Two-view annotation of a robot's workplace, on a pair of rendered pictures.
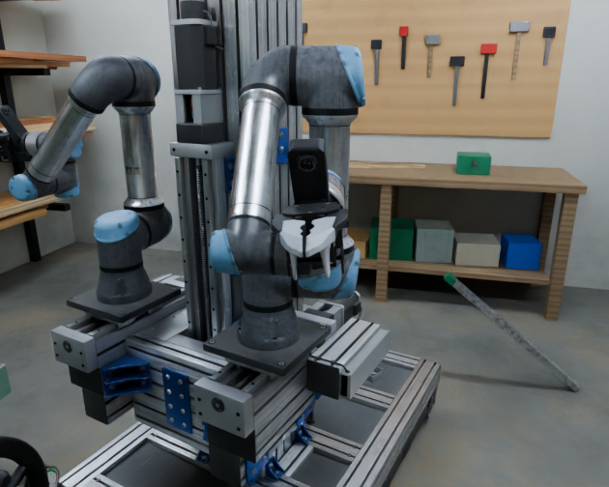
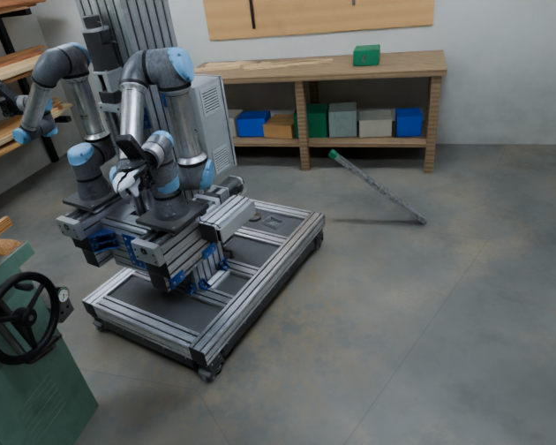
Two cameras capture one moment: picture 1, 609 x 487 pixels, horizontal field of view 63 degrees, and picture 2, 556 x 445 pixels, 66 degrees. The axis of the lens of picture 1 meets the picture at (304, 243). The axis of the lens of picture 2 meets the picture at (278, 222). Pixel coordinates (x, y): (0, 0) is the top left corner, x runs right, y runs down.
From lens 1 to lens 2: 76 cm
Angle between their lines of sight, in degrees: 15
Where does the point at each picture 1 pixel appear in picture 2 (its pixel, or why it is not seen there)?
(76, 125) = (41, 96)
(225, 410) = (147, 253)
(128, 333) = (101, 216)
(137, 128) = (80, 90)
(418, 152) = (329, 47)
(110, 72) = (53, 63)
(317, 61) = (157, 62)
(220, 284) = not seen: hidden behind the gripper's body
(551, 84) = not seen: outside the picture
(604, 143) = (476, 25)
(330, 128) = (174, 97)
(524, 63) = not seen: outside the picture
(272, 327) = (169, 207)
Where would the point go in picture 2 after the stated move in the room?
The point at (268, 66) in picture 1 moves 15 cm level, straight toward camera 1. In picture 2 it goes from (131, 67) to (119, 78)
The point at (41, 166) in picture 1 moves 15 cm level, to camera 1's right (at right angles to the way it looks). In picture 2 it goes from (27, 123) to (60, 119)
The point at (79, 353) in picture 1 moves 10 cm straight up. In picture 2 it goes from (73, 230) to (65, 211)
